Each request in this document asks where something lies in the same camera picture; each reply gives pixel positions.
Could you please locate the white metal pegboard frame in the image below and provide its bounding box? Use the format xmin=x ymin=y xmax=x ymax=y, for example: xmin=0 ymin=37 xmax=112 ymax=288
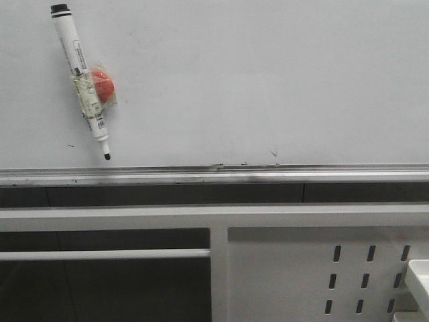
xmin=1 ymin=204 xmax=428 ymax=321

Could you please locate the red round magnet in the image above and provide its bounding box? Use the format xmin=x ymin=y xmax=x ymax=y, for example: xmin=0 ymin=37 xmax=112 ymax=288
xmin=91 ymin=70 xmax=115 ymax=103

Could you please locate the white plastic bin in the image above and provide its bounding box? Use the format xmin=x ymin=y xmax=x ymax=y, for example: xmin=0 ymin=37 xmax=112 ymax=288
xmin=393 ymin=260 xmax=428 ymax=321

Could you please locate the white whiteboard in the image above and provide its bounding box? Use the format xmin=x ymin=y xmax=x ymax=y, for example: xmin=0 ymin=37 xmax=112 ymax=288
xmin=1 ymin=1 xmax=428 ymax=169

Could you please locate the white whiteboard marker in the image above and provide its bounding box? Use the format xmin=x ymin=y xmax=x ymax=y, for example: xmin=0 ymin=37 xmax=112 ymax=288
xmin=50 ymin=3 xmax=111 ymax=160

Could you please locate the aluminium whiteboard tray rail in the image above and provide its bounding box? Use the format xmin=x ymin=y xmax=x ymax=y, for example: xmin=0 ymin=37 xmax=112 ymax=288
xmin=1 ymin=164 xmax=428 ymax=187

